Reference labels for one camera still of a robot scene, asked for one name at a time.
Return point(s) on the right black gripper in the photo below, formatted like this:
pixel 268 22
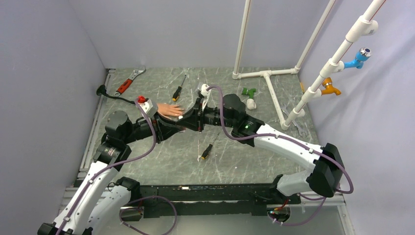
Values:
pixel 194 120

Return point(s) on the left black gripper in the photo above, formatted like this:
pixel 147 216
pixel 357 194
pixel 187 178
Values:
pixel 163 132

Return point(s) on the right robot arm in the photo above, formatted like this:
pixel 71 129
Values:
pixel 323 166

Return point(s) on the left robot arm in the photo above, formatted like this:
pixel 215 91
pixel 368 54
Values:
pixel 87 213

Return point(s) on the mannequin hand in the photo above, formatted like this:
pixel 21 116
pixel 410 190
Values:
pixel 168 110

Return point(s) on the far black yellow screwdriver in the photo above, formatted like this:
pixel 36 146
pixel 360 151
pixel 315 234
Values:
pixel 176 94

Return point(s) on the black yellow screwdriver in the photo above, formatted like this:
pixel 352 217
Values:
pixel 207 151
pixel 176 94

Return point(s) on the near black yellow screwdriver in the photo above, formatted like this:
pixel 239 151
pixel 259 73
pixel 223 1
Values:
pixel 207 151

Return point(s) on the green white pipe fitting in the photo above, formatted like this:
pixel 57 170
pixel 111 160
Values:
pixel 250 103

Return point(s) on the silver spanner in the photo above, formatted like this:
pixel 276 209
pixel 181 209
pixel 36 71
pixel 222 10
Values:
pixel 301 131

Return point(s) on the orange pipe valve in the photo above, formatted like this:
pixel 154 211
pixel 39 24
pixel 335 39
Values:
pixel 328 87

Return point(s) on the blue pipe valve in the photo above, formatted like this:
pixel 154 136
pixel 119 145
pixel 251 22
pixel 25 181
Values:
pixel 360 57

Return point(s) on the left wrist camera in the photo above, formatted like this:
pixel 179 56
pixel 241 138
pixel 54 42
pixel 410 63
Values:
pixel 149 107

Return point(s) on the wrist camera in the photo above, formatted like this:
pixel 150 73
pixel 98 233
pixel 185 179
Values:
pixel 149 107
pixel 205 93

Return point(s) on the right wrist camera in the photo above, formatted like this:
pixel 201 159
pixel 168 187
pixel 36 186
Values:
pixel 205 93

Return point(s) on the red handled adjustable wrench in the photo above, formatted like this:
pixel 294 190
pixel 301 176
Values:
pixel 126 84

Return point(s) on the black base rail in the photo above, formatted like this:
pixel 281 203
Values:
pixel 166 200

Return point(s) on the white pvc pipe frame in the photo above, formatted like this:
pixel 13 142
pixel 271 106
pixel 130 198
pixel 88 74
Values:
pixel 365 25

